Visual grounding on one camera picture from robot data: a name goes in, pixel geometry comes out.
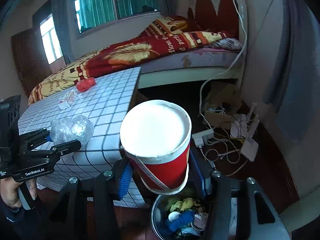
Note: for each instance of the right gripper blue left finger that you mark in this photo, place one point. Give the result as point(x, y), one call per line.
point(107, 187)

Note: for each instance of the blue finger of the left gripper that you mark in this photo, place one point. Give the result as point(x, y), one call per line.
point(54, 154)
point(34, 139)

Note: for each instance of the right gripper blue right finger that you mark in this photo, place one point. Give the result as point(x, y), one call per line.
point(238, 209)

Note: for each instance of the clear plastic bag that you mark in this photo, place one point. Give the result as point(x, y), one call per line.
point(68, 129)

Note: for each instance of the yellow cloth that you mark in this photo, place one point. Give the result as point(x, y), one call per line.
point(180, 205)

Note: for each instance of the blue cloth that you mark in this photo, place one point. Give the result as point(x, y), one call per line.
point(185, 218)

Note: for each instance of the blue paper bowl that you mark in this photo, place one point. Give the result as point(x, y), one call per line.
point(173, 216)

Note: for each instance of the red paper cup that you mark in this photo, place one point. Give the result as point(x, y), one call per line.
point(155, 136)

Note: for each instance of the black trash bin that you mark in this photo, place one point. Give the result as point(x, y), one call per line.
point(214, 219)

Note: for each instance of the person's left hand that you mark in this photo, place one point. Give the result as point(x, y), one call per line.
point(9, 193)

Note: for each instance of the white power strip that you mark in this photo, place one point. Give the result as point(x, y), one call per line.
point(201, 138)

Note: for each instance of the white wifi router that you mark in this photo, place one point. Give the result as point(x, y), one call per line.
point(250, 146)

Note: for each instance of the white checked tablecloth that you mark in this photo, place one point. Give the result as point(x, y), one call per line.
point(105, 104)

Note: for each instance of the cardboard box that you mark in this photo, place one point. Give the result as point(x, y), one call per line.
point(222, 102)

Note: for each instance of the small bright window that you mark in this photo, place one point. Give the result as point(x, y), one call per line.
point(50, 40)

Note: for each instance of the grey hanging curtain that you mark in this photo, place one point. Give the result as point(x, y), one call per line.
point(293, 88)

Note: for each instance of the bed with red headboard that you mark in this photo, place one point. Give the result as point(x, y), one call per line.
point(227, 55)

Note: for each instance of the large window green curtain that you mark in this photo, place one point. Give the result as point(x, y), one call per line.
point(93, 13)

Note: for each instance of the red yellow patterned blanket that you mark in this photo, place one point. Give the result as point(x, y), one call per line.
point(163, 37)

